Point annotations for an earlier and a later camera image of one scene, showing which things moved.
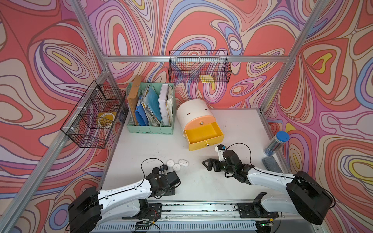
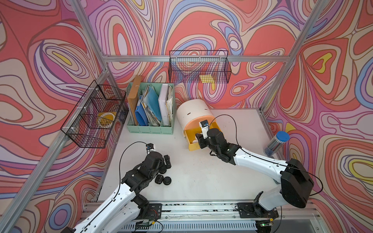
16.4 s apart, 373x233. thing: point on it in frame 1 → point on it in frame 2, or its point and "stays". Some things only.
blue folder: (141, 116) stays
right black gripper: (215, 161) → (200, 140)
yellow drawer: (204, 135) stays
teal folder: (152, 99) stays
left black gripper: (172, 191) → (167, 160)
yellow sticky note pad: (206, 78) stays
